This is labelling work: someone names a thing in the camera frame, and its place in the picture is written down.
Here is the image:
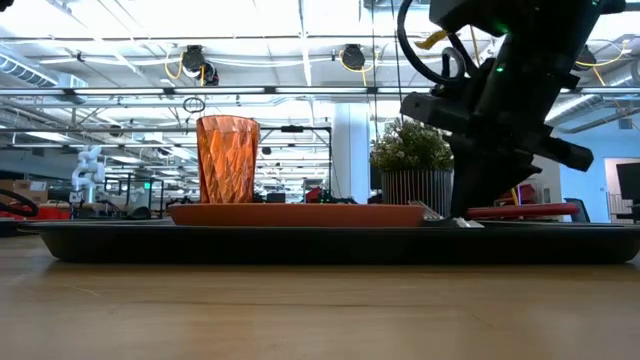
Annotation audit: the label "black curved cable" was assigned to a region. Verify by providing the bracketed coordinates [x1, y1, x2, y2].
[0, 188, 41, 219]

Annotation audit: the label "black ceiling cable reel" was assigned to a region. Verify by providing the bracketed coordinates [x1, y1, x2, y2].
[180, 44, 207, 74]
[573, 43, 600, 72]
[340, 43, 367, 72]
[201, 61, 221, 87]

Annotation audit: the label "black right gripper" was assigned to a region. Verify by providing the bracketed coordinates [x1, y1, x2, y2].
[447, 74, 595, 220]

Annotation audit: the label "cardboard boxes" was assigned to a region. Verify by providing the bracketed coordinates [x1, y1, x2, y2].
[0, 178, 50, 205]

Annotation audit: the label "dark office chair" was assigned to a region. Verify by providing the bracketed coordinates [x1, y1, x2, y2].
[563, 196, 593, 224]

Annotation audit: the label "metal fork with red handle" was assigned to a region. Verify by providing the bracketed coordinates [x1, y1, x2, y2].
[408, 199, 583, 223]

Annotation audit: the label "white building column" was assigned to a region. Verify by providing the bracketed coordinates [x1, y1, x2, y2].
[331, 102, 372, 204]

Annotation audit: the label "silver ventilation duct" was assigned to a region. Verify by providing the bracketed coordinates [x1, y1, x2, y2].
[0, 52, 90, 90]

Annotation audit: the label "tall black metal frame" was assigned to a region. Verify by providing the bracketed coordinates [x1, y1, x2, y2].
[259, 124, 334, 204]

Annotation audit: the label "black monitor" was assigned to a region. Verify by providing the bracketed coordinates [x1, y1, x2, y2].
[615, 161, 640, 202]

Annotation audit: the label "long ceiling light bar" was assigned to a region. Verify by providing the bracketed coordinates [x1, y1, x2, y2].
[0, 85, 640, 97]

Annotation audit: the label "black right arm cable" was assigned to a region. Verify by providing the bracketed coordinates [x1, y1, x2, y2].
[396, 0, 471, 87]

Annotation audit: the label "hanging black cable loop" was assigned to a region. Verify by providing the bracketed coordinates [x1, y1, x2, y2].
[181, 95, 207, 115]

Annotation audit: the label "black rectangular tray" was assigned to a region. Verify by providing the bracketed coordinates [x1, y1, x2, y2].
[18, 218, 640, 265]

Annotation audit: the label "red storage bins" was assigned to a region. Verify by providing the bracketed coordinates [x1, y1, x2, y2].
[0, 203, 72, 222]

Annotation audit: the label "potted plant in ribbed pot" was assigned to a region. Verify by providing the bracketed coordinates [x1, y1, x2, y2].
[368, 117, 456, 220]

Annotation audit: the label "yellow cable tag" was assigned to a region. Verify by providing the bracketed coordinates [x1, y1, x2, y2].
[413, 29, 450, 51]

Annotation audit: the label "thin black hanging cable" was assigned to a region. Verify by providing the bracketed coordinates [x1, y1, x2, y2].
[369, 0, 377, 151]

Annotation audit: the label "black frame workcell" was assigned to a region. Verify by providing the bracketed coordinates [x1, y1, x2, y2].
[103, 176, 167, 220]

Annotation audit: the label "orange faceted plastic cup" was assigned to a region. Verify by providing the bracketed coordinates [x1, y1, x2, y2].
[195, 114, 262, 205]

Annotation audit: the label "orange plate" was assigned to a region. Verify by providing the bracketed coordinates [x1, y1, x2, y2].
[166, 201, 428, 229]

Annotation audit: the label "white ventilation duct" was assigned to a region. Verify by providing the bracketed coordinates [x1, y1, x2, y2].
[544, 59, 640, 136]

